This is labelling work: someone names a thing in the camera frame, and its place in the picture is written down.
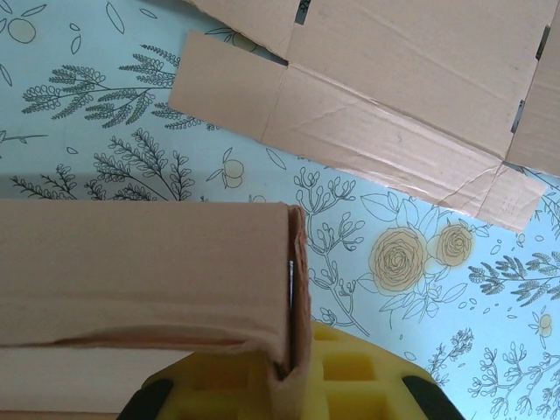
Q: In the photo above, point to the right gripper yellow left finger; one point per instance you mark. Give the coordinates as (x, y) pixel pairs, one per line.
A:
(210, 389)

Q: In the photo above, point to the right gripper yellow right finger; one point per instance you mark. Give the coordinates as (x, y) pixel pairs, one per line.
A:
(363, 394)

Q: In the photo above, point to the brown cardboard mailer box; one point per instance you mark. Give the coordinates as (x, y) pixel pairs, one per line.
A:
(131, 262)
(394, 87)

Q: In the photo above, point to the floral print table cover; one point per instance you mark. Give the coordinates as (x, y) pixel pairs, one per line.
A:
(131, 153)

